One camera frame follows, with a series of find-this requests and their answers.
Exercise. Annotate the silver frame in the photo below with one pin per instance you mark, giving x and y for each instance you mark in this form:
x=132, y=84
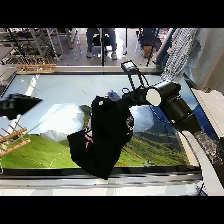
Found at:
x=66, y=182

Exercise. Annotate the white folded garment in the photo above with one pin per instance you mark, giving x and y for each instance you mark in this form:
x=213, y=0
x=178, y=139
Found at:
x=213, y=110

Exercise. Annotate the checked shirt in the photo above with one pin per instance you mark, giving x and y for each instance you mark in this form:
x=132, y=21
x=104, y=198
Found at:
x=180, y=53

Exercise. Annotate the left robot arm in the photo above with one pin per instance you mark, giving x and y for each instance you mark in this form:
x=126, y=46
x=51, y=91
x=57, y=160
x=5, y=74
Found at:
x=18, y=103

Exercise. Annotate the person's legs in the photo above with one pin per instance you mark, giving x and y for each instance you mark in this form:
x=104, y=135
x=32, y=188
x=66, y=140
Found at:
x=90, y=41

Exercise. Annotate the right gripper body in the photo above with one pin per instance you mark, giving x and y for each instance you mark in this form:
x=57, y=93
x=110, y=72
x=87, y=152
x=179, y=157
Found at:
x=136, y=96

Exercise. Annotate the dark patterned garment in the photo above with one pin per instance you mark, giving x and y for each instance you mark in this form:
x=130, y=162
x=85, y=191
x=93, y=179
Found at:
x=210, y=146

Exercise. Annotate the black garment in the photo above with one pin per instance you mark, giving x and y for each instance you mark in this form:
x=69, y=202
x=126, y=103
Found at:
x=103, y=140

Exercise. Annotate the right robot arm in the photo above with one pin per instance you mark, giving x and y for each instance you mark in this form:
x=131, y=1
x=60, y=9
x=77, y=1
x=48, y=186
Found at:
x=178, y=107

